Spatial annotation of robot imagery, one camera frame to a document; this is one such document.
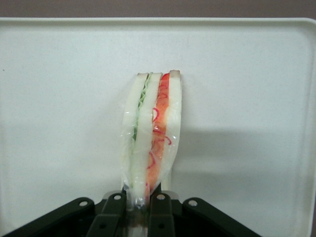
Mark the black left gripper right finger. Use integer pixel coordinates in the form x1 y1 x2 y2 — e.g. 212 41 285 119
147 192 263 237

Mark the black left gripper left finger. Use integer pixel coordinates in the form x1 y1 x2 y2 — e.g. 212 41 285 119
0 192 128 237

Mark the triangle sandwich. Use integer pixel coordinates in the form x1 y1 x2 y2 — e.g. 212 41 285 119
120 70 184 237

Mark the beige plastic tray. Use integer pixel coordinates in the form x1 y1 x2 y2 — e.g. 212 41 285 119
0 17 316 237

